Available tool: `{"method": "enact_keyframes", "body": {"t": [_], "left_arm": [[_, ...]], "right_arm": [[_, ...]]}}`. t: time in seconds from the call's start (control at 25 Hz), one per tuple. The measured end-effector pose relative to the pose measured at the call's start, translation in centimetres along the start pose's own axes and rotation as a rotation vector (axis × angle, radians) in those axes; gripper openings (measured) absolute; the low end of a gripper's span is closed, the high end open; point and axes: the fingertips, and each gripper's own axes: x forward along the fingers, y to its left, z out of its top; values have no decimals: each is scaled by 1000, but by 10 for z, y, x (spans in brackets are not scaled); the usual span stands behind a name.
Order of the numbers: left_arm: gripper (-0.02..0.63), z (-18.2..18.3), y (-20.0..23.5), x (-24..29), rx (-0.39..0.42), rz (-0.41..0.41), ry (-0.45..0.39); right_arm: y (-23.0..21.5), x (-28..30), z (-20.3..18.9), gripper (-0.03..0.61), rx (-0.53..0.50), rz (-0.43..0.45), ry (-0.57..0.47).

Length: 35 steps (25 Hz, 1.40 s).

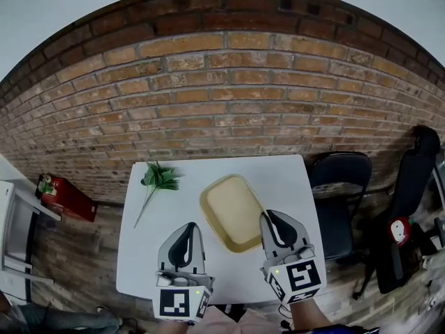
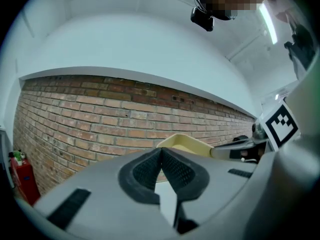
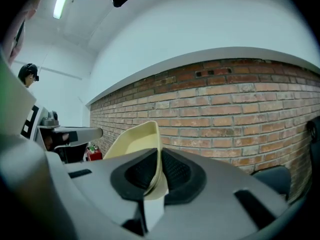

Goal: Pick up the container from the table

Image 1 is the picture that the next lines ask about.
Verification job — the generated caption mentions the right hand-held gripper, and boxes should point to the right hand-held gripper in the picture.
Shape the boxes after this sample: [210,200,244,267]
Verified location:
[259,209,323,306]

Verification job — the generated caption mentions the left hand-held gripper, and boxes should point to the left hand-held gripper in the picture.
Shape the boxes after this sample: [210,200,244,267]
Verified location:
[152,222,216,325]

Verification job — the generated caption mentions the yellow rectangular tray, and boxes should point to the yellow rectangular tray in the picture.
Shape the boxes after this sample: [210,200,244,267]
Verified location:
[199,174,267,255]

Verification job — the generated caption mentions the person's right forearm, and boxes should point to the person's right forearm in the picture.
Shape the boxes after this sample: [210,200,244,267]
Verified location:
[286,297,331,334]

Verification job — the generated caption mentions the person's left forearm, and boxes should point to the person's left forearm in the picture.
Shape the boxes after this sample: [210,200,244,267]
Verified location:
[163,320,209,334]

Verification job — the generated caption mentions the white table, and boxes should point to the white table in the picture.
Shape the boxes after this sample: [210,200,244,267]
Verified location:
[116,154,327,305]

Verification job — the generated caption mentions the person's black trousers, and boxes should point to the person's black trousers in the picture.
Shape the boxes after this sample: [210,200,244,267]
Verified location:
[222,303,248,324]

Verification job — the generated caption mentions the green artificial plant sprig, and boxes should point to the green artificial plant sprig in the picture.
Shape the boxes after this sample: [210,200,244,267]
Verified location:
[133,161,184,229]

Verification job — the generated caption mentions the black folding chair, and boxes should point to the black folding chair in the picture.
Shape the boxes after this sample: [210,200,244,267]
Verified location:
[309,151,373,262]

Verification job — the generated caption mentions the person's pink top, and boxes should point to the person's pink top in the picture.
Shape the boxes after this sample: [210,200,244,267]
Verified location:
[204,306,289,334]

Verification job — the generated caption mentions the red and white round object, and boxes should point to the red and white round object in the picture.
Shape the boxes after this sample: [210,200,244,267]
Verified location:
[387,216,413,250]

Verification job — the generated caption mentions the red box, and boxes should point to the red box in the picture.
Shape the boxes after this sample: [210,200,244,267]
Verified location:
[36,174,98,223]

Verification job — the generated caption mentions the black office chair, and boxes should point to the black office chair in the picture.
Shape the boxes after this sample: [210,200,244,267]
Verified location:
[353,125,442,301]

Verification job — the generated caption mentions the small potted green plant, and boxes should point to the small potted green plant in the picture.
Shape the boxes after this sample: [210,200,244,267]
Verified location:
[37,175,55,195]

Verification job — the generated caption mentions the white metal cabinet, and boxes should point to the white metal cabinet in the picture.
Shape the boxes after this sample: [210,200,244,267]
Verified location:
[0,181,62,292]

